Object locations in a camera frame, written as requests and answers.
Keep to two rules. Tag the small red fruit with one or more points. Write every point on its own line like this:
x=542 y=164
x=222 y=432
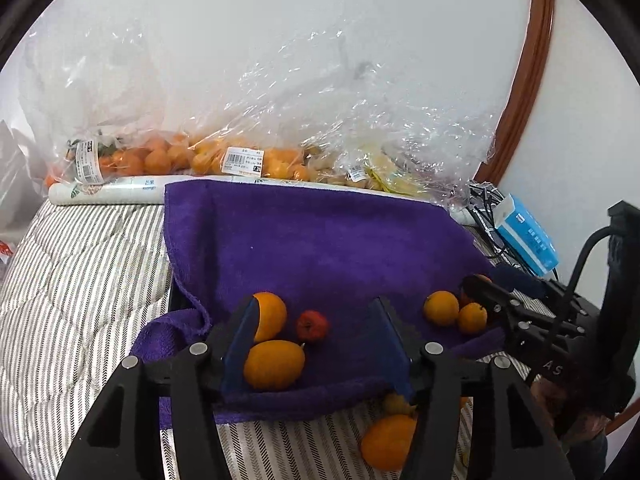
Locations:
x=312 y=326

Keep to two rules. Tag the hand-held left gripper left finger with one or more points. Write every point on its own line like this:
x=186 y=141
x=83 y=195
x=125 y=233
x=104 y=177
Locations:
x=237 y=355

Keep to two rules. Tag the blue tissue packet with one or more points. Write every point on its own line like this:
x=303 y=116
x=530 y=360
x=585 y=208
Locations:
x=527 y=237

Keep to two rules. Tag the white printed paper roll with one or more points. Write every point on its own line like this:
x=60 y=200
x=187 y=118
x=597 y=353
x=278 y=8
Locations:
x=110 y=190

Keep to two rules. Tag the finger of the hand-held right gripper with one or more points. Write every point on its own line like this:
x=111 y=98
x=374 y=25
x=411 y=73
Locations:
x=500 y=305
x=522 y=281

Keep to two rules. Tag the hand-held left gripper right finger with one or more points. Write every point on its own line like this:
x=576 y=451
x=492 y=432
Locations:
x=387 y=352

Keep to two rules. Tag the purple towel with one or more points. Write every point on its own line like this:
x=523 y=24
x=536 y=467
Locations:
x=320 y=245

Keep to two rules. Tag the small round orange tangerine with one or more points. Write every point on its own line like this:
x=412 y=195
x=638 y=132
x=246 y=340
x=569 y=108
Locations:
x=472 y=318
x=441 y=308

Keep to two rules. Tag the clear plastic bag with tangerines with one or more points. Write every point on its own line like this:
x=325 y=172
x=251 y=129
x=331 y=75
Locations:
x=130 y=157

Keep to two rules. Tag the red green package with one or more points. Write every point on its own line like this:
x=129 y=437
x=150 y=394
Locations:
x=4 y=252

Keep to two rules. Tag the clear plastic bag, yellow fruits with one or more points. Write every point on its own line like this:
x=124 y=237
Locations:
x=395 y=175

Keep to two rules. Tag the small yellow fruit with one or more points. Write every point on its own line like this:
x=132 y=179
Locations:
x=397 y=404

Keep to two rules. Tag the striped grey white blanket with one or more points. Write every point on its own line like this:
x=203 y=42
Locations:
x=85 y=280

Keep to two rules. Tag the person's right hand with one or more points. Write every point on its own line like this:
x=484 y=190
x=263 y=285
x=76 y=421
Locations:
x=575 y=410

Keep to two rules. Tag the white plastic bag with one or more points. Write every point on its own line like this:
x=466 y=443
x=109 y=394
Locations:
x=20 y=180

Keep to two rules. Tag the brown wooden frame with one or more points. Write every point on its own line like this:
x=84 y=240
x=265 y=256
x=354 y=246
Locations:
x=525 y=85

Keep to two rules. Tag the clear plastic bag with kumquats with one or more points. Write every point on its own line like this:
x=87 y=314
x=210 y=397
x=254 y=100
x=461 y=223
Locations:
x=250 y=157

